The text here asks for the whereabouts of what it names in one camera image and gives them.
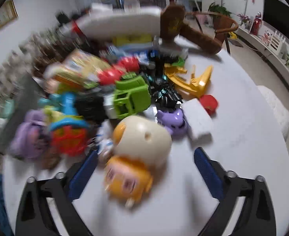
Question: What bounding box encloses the purple toy figure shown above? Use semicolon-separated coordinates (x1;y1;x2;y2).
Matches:
157;108;188;136

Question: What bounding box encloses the cream orange doll head toy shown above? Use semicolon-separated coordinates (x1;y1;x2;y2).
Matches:
104;116;172;208

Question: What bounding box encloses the green toy truck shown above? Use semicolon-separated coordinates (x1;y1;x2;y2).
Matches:
103;72;151;119

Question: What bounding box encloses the red wind-up toy figure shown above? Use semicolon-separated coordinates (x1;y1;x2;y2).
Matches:
97;56;140;86

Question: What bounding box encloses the grey trash bag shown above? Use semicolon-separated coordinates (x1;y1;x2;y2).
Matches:
0;75;43;155

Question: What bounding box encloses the purple doll toy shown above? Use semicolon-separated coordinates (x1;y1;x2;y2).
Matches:
9;110;50;159

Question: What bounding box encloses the red blue toy vehicle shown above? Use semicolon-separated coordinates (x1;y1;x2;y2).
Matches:
38;92;90;157

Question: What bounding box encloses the white fluffy stool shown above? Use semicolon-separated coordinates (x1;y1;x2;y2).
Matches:
257;85;289;141

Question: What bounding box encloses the white foam block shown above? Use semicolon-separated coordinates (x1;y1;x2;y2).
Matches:
181;99;213;141

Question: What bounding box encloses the small red toy apple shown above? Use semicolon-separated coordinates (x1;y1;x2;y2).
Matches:
199;95;219;116

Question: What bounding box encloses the yellow plastic toy piece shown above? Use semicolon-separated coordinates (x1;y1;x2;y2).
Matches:
164;63;213;98

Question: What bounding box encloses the black teal action figure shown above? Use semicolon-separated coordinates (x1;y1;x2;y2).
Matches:
147;75;182;110

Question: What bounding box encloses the yellow snack bag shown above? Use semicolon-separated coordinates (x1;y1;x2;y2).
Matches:
43;49;111;89

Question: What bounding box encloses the floral patterned sofa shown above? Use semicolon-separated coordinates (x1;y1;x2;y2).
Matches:
0;22;69;105

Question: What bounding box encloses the green round toy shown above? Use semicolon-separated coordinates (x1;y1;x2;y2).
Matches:
171;57;185;68

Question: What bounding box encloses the long white tv cabinet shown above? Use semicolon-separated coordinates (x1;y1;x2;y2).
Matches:
236;28;289;88

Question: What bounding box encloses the white red flat box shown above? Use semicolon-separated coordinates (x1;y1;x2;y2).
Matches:
154;35;189;60

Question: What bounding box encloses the red fire extinguisher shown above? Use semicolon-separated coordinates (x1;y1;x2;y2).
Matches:
250;12;262;36

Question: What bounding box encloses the wooden armchair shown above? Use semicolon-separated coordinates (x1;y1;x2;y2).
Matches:
186;11;238;54

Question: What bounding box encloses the blue white toothpaste tube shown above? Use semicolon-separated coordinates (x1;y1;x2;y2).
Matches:
106;46;158;64

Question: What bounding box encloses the black television screen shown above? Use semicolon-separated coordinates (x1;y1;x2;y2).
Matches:
262;0;289;39

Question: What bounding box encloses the white and brown plush knife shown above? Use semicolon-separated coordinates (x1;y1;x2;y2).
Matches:
59;3;222;54

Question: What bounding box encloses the green potted plant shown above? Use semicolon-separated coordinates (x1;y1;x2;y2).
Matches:
208;2;231;17

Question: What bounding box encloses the framed wall picture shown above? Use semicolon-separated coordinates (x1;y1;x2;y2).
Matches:
0;0;18;30

